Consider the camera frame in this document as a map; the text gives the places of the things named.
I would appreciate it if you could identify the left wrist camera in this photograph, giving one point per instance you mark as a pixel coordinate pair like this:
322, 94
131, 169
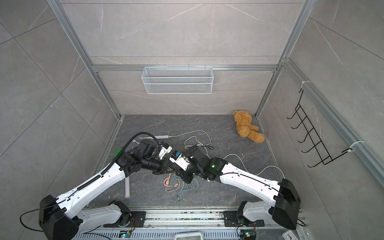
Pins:
165, 149

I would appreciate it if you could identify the black wall hook rack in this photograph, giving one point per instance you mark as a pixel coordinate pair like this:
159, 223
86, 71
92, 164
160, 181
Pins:
312, 136

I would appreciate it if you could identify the green toy block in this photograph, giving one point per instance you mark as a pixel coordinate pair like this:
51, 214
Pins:
117, 152

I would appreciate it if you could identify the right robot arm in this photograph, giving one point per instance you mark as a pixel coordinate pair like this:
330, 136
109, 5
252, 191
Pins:
280, 200

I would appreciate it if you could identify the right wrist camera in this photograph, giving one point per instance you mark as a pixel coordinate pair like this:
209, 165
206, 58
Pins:
180, 160

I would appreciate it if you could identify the white wire mesh basket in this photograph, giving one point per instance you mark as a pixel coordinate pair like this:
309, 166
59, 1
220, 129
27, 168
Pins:
178, 80

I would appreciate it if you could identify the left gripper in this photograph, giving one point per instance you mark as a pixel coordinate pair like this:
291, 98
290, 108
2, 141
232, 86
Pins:
165, 168

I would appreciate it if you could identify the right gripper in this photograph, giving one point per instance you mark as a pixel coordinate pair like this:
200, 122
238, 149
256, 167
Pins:
184, 174

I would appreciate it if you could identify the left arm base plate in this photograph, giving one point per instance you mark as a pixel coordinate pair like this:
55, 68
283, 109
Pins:
136, 218

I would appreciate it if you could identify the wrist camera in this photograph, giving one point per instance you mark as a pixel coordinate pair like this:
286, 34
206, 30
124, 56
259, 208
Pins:
165, 149
180, 160

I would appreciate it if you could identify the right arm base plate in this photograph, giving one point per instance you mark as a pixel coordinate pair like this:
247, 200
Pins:
233, 219

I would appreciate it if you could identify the brown teddy bear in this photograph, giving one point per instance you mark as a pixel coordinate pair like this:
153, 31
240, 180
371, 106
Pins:
245, 128

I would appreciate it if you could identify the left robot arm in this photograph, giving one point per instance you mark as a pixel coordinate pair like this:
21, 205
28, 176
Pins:
62, 217

